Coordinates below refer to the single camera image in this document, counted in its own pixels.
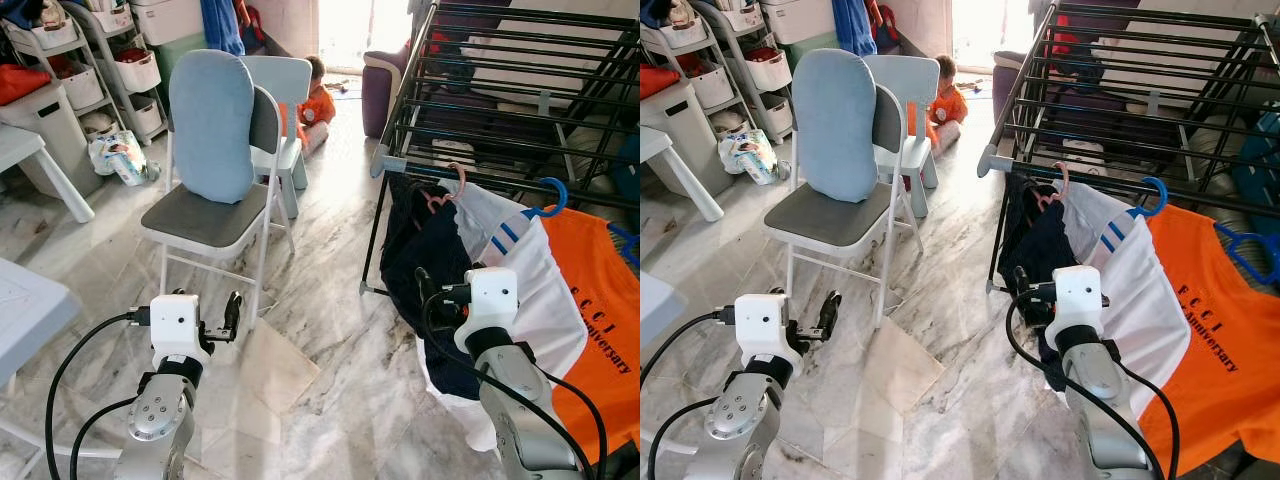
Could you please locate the pink clothes hanger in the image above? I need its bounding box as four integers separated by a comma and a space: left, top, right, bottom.
420, 163, 469, 216
1035, 160, 1071, 211

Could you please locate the small white table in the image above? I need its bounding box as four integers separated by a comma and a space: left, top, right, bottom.
0, 125, 96, 223
640, 125, 724, 223

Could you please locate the black metal drying rack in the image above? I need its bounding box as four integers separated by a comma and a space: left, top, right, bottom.
360, 0, 640, 296
978, 0, 1280, 291

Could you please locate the white sofa cushion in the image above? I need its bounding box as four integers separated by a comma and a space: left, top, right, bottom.
1095, 35, 1266, 106
470, 35, 640, 111

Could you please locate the blue clothes hanger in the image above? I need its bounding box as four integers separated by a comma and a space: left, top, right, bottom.
520, 177, 569, 221
1213, 222, 1280, 286
607, 222, 640, 269
1125, 177, 1169, 221

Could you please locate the white storage trolley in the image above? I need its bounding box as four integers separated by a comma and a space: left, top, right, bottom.
65, 0, 166, 146
0, 0, 109, 113
690, 0, 796, 141
640, 0, 736, 111

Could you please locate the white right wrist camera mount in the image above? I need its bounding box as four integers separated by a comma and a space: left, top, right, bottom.
467, 267, 521, 331
1050, 265, 1106, 329

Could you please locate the green storage box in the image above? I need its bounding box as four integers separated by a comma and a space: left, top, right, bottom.
780, 35, 841, 91
150, 35, 206, 96

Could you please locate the light blue child chair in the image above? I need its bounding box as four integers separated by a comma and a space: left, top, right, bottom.
240, 55, 313, 219
865, 55, 941, 219

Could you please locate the grey white folding chair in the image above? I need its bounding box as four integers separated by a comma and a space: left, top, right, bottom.
765, 85, 926, 329
140, 85, 298, 326

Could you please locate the red cloth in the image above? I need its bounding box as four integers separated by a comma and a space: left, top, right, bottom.
0, 62, 51, 106
640, 62, 681, 101

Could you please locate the orange printed t-shirt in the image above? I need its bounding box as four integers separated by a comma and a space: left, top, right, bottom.
540, 207, 640, 466
1140, 205, 1280, 476

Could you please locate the white printed plastic package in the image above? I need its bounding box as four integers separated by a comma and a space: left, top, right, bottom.
718, 130, 781, 186
88, 130, 151, 186

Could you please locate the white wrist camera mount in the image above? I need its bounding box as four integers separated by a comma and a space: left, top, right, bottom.
150, 293, 213, 363
467, 267, 521, 331
735, 293, 804, 363
1050, 265, 1106, 329

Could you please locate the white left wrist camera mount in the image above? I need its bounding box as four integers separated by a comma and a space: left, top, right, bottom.
150, 293, 213, 363
735, 293, 804, 363

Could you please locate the small child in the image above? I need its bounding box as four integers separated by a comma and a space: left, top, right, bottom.
925, 55, 969, 151
297, 55, 338, 151

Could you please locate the blue hanging cloth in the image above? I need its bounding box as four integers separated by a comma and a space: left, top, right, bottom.
832, 0, 878, 56
200, 0, 246, 56

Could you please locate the white shirt with blue stripes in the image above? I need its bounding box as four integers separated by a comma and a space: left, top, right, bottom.
1040, 180, 1191, 421
415, 180, 591, 456

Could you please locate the white storage box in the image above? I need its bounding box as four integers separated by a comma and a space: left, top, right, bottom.
760, 0, 836, 46
130, 0, 206, 46

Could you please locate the white waste bin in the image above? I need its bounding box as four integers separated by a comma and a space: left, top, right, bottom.
0, 85, 101, 196
640, 80, 736, 196

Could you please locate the purple armchair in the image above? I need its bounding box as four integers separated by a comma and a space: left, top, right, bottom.
992, 50, 1036, 126
362, 45, 411, 139

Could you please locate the navy blue garment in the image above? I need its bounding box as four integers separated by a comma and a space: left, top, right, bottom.
380, 175, 481, 401
995, 172, 1081, 391

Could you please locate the blue oval cushion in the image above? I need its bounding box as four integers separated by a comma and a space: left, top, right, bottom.
790, 48, 879, 204
168, 48, 256, 204

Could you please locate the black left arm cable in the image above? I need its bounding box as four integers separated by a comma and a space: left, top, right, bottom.
648, 397, 721, 480
45, 312, 151, 480
640, 312, 736, 386
70, 397, 139, 480

